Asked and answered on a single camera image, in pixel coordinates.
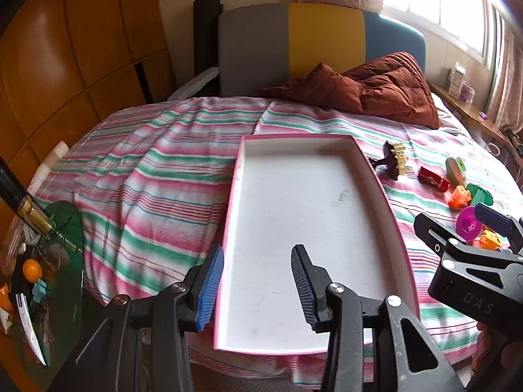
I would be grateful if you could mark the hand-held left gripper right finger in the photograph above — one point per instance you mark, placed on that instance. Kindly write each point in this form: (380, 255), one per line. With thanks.
(304, 290)

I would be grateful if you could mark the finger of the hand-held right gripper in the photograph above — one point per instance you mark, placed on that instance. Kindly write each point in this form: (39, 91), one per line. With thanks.
(435, 232)
(494, 218)

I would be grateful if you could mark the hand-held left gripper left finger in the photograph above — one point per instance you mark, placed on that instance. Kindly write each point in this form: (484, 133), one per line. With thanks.
(210, 290)

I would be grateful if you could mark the yellow toy with black print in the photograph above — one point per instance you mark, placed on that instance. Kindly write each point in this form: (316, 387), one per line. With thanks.
(489, 241)

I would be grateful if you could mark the purple silicone strainer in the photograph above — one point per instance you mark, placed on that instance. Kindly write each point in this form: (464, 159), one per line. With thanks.
(468, 224)

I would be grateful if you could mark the green plastic holder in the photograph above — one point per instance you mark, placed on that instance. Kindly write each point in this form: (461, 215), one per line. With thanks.
(478, 194)

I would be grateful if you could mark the orange linked cube toy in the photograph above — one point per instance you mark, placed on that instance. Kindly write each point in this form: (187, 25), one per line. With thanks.
(458, 198)

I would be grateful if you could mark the red capsule case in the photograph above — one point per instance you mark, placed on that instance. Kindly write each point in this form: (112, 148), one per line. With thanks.
(431, 177)

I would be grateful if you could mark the green white plug-in device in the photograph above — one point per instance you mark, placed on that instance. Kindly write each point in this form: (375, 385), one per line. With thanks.
(454, 169)

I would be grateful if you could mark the pink-rimmed white box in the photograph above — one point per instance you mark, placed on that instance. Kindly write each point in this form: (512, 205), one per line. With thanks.
(294, 212)

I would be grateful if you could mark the brown ornate knob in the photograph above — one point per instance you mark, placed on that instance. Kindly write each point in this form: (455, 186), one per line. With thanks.
(392, 159)

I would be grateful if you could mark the wooden bedside shelf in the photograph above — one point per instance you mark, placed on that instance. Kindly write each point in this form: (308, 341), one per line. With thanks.
(470, 110)

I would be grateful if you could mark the white pillow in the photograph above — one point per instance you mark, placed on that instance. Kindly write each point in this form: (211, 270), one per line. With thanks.
(447, 114)

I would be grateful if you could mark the striped bedsheet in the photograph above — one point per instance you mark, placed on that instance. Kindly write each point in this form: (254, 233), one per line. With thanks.
(143, 192)

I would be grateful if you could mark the purple carton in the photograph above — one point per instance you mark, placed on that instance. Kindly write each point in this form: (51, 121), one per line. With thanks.
(467, 92)

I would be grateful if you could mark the white carton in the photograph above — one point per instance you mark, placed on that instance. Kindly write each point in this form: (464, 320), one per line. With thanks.
(457, 77)

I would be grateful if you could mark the brown quilt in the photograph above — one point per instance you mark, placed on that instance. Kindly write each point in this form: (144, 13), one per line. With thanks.
(388, 90)

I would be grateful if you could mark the green glass table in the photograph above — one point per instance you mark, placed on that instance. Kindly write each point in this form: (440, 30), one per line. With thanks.
(65, 228)

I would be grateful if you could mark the small teal object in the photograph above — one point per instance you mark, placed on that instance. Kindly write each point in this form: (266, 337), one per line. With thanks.
(40, 290)

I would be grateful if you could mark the orange ball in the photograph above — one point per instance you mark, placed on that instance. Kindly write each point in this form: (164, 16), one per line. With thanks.
(32, 270)

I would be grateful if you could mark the white paper packet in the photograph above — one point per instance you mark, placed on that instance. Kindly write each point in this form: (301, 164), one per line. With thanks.
(26, 322)

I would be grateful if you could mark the black gold bottle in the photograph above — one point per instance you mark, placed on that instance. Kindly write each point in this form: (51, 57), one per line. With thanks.
(32, 210)

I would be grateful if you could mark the white plastic tube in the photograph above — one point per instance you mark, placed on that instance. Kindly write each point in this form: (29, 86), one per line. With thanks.
(49, 163)

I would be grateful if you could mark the window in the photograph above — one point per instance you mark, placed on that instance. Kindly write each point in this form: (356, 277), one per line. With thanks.
(441, 0)

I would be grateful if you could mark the grey yellow blue headboard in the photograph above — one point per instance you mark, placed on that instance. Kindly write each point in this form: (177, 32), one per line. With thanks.
(253, 49)

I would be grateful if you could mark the wooden wardrobe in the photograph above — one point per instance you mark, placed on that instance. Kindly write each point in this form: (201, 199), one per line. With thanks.
(61, 49)

